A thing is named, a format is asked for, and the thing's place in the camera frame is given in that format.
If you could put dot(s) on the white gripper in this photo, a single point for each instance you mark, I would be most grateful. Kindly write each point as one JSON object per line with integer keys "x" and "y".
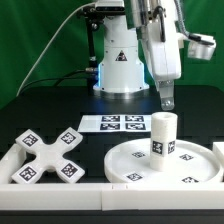
{"x": 159, "y": 39}

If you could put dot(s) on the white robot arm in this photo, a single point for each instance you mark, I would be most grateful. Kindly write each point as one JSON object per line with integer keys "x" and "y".
{"x": 121, "y": 72}

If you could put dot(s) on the black camera stand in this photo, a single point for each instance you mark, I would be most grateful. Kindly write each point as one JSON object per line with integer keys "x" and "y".
{"x": 94, "y": 15}

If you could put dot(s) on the white round table top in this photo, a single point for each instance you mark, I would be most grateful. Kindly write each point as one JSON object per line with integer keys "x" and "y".
{"x": 141, "y": 161}

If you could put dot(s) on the white cross-shaped table base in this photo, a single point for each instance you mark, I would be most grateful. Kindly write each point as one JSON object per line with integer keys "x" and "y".
{"x": 49, "y": 157}

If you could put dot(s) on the white U-shaped border frame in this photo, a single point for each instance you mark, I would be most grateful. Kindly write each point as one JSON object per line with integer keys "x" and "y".
{"x": 101, "y": 196}

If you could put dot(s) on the white marker sheet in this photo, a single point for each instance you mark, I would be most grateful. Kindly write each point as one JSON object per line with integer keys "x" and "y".
{"x": 115, "y": 123}

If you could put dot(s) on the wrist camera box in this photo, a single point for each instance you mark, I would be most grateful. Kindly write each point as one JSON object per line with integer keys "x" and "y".
{"x": 201, "y": 46}

